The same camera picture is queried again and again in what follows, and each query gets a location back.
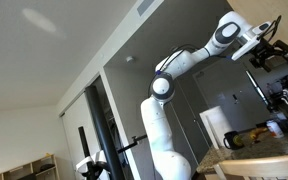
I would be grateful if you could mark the black mug yellow logo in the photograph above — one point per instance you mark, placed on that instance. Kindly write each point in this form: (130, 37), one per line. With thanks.
(232, 140)

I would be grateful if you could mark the white pill bottle orange label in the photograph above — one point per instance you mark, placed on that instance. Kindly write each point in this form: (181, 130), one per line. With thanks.
(275, 129)

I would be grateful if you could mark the white clamp bracket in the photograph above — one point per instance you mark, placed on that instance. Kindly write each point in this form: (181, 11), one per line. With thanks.
(84, 164)

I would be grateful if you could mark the thin black stand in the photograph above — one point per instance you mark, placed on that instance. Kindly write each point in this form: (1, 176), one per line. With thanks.
(84, 146)

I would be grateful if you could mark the ceiling air vent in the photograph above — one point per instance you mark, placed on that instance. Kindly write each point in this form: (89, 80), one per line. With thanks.
(145, 6)

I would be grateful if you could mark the grey door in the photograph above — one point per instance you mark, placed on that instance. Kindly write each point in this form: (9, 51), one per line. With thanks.
(224, 90)

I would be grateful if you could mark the wooden shelf unit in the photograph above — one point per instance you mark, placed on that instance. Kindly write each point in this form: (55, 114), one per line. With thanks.
(52, 163)

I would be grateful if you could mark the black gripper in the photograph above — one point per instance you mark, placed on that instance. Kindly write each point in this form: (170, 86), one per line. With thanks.
(262, 51)

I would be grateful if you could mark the thick black pole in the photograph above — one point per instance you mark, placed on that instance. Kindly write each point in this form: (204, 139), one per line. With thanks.
(100, 133)

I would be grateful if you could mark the ripe yellow banana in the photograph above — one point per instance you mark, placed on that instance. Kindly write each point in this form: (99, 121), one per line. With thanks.
(255, 134)

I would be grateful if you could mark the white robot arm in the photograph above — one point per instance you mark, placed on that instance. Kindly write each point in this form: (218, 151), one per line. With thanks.
(160, 133)

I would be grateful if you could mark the white paper towel roll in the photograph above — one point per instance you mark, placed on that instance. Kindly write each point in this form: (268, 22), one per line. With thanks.
(217, 123)

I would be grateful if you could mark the white smoke detector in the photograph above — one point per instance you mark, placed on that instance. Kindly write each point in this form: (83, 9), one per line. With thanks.
(129, 59)

